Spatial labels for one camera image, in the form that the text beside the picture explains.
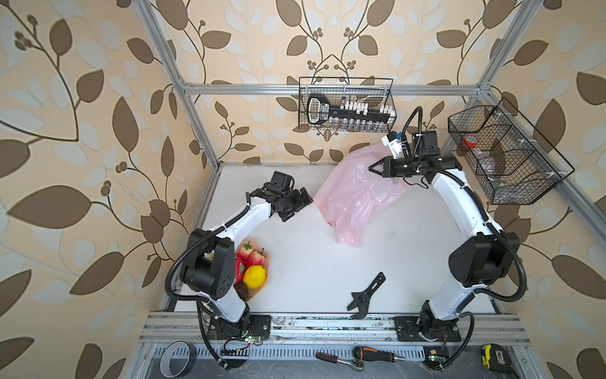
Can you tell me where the pink plastic bag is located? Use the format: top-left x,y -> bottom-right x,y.
313,145 -> 408,248

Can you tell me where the peach fruit plate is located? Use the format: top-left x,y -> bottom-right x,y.
234,240 -> 270,302

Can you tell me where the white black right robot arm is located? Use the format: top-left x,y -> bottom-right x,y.
369,132 -> 527,370

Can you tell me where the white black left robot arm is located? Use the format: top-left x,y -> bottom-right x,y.
164,171 -> 312,370

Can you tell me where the red strawberry far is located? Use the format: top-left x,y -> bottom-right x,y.
238,243 -> 255,262

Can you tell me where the red dragon fruit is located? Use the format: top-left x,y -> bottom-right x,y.
235,255 -> 247,285

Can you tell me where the black socket set holder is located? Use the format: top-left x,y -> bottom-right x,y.
303,93 -> 396,126

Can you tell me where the yellow lemon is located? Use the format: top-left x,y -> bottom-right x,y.
243,265 -> 267,290

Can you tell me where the dark purple mangosteen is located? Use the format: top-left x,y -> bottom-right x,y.
235,281 -> 249,302

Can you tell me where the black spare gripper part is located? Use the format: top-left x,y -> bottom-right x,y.
347,272 -> 386,320

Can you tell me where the orange black screwdriver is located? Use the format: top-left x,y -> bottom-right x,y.
353,346 -> 405,363

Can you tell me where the black ratchet wrench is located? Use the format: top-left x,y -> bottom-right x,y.
315,352 -> 365,372

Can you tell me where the black tape roll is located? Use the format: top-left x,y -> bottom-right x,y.
159,341 -> 197,378

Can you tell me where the yellow black tape measure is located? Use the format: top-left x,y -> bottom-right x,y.
481,344 -> 514,374

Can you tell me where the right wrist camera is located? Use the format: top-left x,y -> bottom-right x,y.
381,131 -> 408,159

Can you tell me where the black wire basket centre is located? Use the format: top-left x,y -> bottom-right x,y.
298,76 -> 397,134

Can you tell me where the black wire basket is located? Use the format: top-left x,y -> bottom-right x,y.
448,97 -> 574,205
298,76 -> 397,134

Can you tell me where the black wire basket right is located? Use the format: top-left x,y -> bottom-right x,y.
448,97 -> 574,205

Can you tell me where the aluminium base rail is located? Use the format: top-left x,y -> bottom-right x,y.
126,312 -> 544,378

